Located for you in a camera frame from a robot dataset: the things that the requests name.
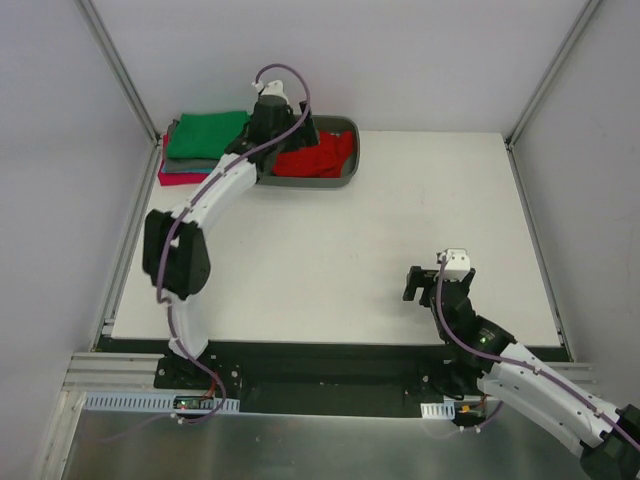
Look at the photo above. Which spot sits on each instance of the left aluminium rail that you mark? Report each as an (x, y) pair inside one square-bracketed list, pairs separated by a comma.
[(126, 247)]

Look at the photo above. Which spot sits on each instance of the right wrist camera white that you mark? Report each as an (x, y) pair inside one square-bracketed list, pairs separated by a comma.
[(454, 263)]

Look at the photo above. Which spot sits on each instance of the grey folded t shirt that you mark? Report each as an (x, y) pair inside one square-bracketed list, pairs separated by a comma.
[(180, 166)]

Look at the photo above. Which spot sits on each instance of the red t shirt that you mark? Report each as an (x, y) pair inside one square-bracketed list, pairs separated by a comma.
[(325, 160)]

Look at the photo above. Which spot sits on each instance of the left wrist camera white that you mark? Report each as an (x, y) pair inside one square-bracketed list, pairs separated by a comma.
[(273, 88)]

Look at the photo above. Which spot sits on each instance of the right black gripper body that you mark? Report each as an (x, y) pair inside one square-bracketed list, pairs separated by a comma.
[(426, 280)]

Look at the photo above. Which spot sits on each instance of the aluminium rail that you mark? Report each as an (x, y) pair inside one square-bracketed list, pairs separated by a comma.
[(126, 247), (528, 213)]

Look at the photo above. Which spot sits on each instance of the pink folded t shirt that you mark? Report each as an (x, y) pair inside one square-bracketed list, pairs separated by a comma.
[(177, 179)]

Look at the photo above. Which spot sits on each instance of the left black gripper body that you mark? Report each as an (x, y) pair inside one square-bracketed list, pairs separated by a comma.
[(304, 133)]

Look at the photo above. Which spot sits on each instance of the green folded t shirt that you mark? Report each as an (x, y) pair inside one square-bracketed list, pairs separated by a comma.
[(205, 136)]

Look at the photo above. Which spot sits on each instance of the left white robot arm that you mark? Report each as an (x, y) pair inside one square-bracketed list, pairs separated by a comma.
[(175, 253)]

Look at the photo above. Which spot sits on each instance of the right aluminium frame post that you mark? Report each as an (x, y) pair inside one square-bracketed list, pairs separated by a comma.
[(553, 70)]

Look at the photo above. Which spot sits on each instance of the left white cable duct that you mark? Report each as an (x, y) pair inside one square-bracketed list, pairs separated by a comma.
[(158, 403)]

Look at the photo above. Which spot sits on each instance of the white cable duct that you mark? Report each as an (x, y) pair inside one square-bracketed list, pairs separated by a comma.
[(158, 403), (445, 410)]

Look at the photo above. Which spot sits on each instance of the right aluminium rail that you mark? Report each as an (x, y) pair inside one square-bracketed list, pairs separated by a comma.
[(528, 213)]

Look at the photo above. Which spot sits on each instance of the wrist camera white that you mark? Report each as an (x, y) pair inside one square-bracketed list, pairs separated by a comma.
[(273, 88), (454, 263)]

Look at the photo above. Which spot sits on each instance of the grey plastic bin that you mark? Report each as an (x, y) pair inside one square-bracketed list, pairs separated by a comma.
[(335, 125)]

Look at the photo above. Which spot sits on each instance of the right white cable duct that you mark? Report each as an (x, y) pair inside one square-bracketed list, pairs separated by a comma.
[(445, 410)]

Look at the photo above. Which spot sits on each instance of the aluminium frame post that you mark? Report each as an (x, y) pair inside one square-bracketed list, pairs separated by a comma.
[(553, 70), (105, 43)]

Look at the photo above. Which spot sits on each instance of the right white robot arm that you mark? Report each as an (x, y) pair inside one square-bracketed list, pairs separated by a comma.
[(603, 436)]

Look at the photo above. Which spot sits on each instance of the left aluminium frame post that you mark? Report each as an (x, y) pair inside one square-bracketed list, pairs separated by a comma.
[(105, 43)]

